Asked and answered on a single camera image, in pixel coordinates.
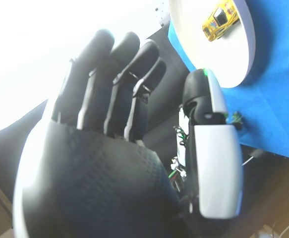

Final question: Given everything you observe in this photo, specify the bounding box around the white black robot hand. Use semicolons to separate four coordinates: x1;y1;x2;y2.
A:
12;29;244;238

